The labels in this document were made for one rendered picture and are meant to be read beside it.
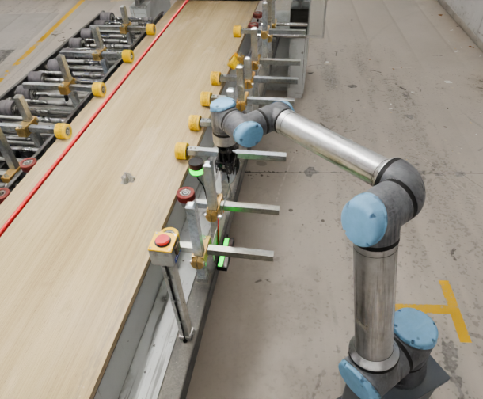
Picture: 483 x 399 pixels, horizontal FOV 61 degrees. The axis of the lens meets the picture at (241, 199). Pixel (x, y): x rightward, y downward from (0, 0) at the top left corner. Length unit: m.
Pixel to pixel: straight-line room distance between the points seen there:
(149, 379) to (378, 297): 0.90
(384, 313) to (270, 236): 1.71
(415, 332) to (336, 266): 1.29
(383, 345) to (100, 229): 1.13
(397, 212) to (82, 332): 1.03
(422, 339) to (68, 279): 1.22
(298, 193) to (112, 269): 1.86
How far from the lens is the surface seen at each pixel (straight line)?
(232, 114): 1.41
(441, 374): 1.76
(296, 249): 2.76
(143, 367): 1.69
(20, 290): 1.69
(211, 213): 1.76
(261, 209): 1.78
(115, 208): 1.84
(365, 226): 0.99
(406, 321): 1.50
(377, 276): 1.11
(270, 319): 2.45
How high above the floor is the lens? 2.10
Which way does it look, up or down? 43 degrees down
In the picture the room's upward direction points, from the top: 3 degrees counter-clockwise
